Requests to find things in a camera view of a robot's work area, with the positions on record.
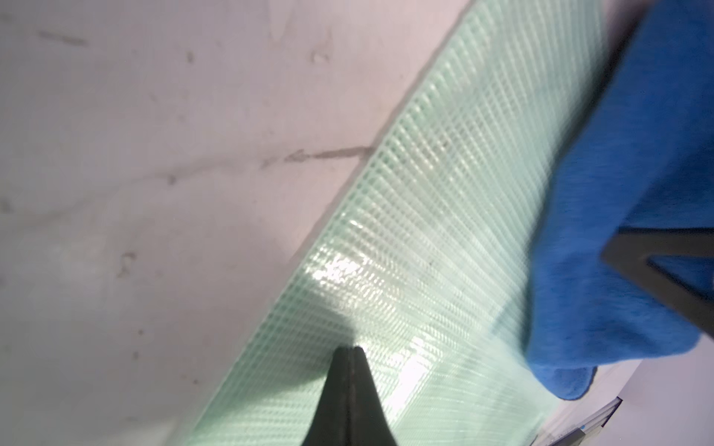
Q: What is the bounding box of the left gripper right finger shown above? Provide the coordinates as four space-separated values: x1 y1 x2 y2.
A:
350 347 397 446

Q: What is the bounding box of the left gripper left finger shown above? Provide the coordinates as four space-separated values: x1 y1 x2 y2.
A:
302 347 351 446

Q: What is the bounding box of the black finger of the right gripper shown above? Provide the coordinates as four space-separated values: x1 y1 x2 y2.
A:
601 228 713 336

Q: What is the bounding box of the blue microfiber cleaning cloth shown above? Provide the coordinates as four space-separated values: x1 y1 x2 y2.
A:
525 1 713 401

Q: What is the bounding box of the green zipper mesh document bag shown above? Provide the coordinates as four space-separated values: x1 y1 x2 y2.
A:
187 1 607 445

